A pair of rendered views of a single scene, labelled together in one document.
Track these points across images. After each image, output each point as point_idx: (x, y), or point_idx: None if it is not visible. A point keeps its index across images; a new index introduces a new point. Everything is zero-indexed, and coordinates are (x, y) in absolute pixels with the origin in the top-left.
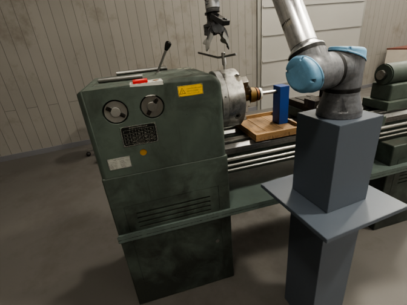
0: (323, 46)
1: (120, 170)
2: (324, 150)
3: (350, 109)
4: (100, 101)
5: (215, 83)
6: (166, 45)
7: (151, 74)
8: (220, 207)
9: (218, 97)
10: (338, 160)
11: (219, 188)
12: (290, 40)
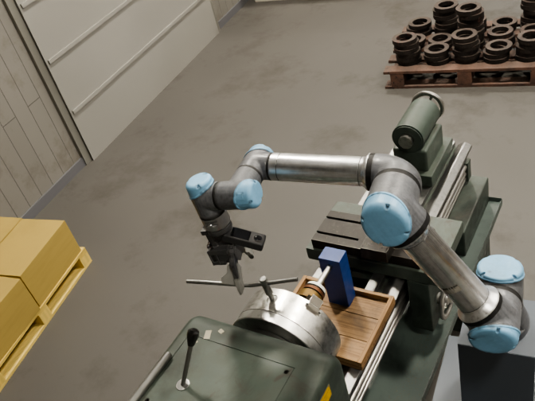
0: (503, 300)
1: None
2: (516, 378)
3: (525, 325)
4: None
5: (338, 367)
6: (195, 340)
7: (188, 399)
8: None
9: (343, 378)
10: (534, 381)
11: None
12: (463, 305)
